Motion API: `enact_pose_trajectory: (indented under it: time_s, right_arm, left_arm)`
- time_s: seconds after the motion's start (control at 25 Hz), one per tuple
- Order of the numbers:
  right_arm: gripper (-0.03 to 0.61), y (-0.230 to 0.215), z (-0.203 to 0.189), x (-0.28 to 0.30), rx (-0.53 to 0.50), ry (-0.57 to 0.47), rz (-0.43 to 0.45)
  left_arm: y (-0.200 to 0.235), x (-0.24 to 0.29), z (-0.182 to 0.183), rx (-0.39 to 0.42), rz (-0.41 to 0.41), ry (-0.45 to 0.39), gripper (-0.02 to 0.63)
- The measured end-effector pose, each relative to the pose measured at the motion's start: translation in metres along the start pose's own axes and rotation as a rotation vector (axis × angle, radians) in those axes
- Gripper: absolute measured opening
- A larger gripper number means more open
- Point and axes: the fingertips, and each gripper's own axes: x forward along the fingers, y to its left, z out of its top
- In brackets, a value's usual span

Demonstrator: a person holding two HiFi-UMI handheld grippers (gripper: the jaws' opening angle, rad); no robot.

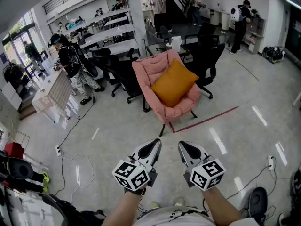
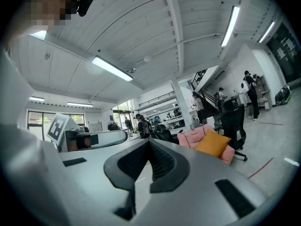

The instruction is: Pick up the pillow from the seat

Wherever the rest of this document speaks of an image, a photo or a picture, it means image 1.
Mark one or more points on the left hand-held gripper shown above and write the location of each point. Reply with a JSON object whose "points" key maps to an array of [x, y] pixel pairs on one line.
{"points": [[131, 175]]}

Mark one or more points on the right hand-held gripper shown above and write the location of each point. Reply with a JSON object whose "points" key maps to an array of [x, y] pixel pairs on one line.
{"points": [[207, 175]]}

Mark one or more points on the orange pillow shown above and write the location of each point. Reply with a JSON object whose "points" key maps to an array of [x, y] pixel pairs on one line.
{"points": [[174, 82]]}

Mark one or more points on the pink padded chair seat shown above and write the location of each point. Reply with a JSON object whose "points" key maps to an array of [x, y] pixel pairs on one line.
{"points": [[150, 69]]}

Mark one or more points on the person's left forearm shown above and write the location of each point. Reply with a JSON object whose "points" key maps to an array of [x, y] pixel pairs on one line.
{"points": [[127, 208]]}

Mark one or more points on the person's right forearm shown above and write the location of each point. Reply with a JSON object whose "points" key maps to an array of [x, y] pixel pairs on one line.
{"points": [[219, 206]]}

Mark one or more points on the red floor tape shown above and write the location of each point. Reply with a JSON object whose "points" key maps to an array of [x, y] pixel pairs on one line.
{"points": [[207, 121]]}

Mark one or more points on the person's right shoe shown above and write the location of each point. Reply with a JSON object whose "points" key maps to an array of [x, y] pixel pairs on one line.
{"points": [[179, 201]]}

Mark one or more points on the person's shoe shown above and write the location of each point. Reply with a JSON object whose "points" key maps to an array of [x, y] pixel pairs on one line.
{"points": [[179, 201], [155, 205]]}

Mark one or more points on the person's left shoe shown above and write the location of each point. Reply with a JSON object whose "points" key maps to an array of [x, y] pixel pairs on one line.
{"points": [[155, 205]]}

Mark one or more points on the person's white shirt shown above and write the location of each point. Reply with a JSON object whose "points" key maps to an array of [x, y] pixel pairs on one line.
{"points": [[164, 218]]}

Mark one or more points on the black office chair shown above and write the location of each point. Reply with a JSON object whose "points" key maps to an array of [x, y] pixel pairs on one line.
{"points": [[122, 74], [207, 62], [101, 53], [207, 29]]}

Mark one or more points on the white power strip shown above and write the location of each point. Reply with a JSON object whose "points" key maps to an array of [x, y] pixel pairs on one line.
{"points": [[58, 150], [270, 161]]}

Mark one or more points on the black round device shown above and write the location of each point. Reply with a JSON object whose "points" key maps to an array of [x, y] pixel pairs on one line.
{"points": [[257, 201]]}

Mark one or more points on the glass table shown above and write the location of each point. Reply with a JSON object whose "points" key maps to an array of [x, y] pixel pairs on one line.
{"points": [[160, 47]]}

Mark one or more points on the black round bag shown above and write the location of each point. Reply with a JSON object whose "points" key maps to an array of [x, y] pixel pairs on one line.
{"points": [[90, 67]]}

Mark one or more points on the white kettle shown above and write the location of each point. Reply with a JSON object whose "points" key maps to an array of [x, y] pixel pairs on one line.
{"points": [[176, 43]]}

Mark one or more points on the white long table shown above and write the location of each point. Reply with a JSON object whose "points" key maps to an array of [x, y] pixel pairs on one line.
{"points": [[113, 30], [122, 45], [105, 16]]}

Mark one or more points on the yellow-green shoe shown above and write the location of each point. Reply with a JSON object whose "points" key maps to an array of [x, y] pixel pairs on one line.
{"points": [[45, 189], [46, 177]]}

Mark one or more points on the checkered cloth table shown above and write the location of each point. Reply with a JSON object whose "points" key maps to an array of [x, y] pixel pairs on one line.
{"points": [[56, 91]]}

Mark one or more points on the pile of black bags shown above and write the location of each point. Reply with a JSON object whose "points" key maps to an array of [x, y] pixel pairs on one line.
{"points": [[272, 54]]}

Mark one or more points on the black chair back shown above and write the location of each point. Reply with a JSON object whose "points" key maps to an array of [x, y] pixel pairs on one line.
{"points": [[20, 169]]}

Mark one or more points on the white counter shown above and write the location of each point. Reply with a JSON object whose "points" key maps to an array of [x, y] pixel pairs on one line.
{"points": [[218, 16]]}

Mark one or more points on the red box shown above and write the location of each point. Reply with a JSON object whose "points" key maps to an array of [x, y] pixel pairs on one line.
{"points": [[14, 149]]}

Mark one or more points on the black staircase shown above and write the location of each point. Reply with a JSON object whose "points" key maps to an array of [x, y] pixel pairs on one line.
{"points": [[175, 6]]}

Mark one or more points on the wooden shelf unit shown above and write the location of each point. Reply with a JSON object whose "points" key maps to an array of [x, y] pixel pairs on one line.
{"points": [[256, 25]]}

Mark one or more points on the white backpack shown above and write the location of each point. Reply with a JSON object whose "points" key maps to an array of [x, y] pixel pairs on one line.
{"points": [[235, 14]]}

